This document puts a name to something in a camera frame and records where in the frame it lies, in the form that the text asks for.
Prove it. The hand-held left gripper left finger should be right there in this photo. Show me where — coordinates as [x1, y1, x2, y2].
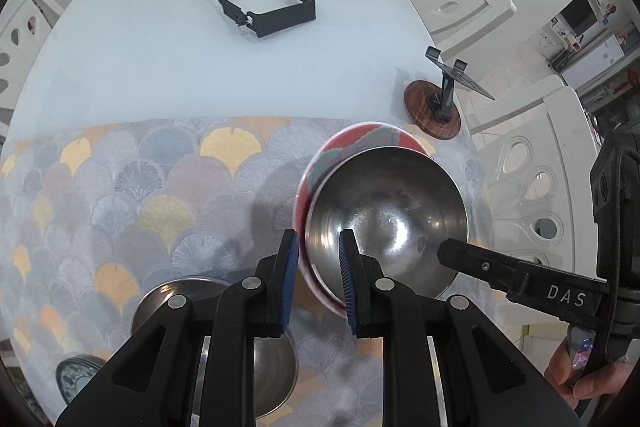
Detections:
[55, 229, 300, 427]

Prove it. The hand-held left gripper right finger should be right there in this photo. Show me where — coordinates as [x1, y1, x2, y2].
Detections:
[339, 229, 581, 427]

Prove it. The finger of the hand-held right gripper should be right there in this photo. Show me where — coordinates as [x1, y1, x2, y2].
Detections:
[437, 238, 608, 323]

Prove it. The stainless steel bowl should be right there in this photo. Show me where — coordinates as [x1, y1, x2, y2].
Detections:
[131, 276, 300, 418]
[305, 146, 470, 300]

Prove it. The red patterned bowl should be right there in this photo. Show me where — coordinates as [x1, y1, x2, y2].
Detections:
[294, 121, 436, 318]

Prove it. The blue floral ceramic plate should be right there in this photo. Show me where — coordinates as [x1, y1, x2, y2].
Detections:
[55, 356, 108, 408]

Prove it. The person's right hand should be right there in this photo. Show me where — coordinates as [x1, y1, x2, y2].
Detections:
[545, 341, 635, 408]

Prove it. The white appliance cabinet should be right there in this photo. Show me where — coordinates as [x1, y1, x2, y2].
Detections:
[560, 34, 626, 88]

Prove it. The fan-patterned placemat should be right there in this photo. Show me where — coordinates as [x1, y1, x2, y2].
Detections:
[0, 117, 481, 427]

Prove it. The black phone stand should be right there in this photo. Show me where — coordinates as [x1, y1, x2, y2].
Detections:
[425, 47, 496, 120]

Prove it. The dark screen appliance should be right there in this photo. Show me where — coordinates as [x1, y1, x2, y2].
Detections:
[559, 0, 601, 35]

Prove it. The black plastic frame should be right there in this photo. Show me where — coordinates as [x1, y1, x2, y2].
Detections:
[214, 0, 317, 40]

